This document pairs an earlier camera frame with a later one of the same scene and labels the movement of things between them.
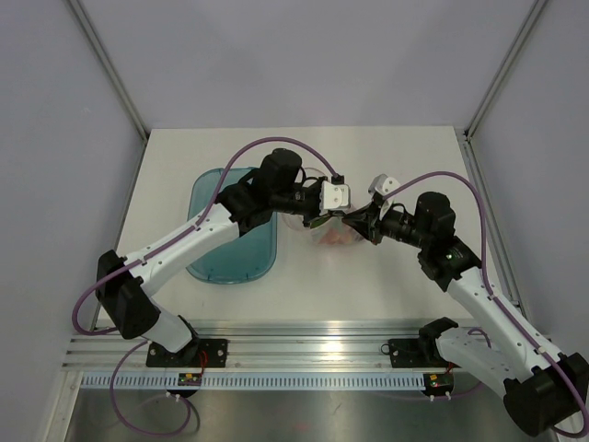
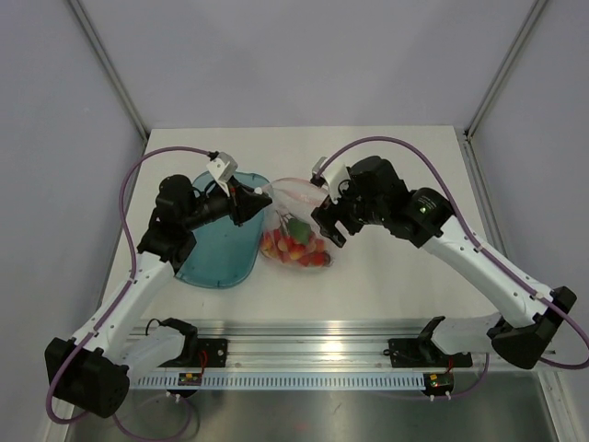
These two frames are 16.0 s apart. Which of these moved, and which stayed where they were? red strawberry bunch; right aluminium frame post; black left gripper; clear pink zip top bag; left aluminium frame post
Moved: clear pink zip top bag; red strawberry bunch; black left gripper
Stayed: left aluminium frame post; right aluminium frame post
